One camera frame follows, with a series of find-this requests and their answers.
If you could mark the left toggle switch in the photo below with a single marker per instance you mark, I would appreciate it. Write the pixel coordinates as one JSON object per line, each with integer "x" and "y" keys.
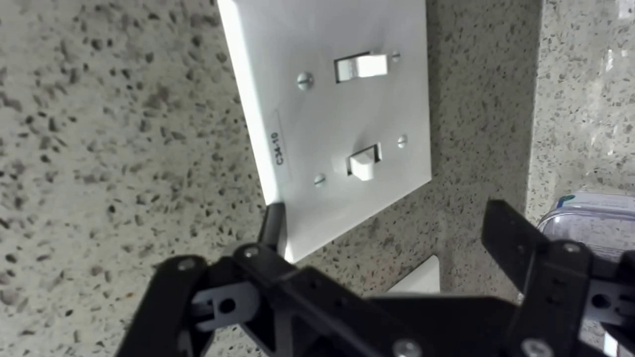
{"x": 362, "y": 66}

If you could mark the white double light switch plate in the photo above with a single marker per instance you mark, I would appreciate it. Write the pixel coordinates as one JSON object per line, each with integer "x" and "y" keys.
{"x": 304, "y": 125}

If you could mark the right toggle switch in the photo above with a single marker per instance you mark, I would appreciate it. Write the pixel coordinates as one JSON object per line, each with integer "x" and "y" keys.
{"x": 362, "y": 165}

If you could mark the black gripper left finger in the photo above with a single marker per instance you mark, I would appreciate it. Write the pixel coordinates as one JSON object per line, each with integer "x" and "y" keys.
{"x": 189, "y": 300}

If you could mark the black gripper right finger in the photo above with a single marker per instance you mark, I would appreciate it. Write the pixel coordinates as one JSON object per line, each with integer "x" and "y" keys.
{"x": 564, "y": 282}

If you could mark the toggle switch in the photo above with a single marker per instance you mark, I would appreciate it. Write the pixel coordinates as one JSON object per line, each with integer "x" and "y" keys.
{"x": 362, "y": 165}
{"x": 362, "y": 66}

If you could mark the white gfci outlet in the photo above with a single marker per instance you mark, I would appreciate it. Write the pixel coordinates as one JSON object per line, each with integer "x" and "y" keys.
{"x": 425, "y": 278}

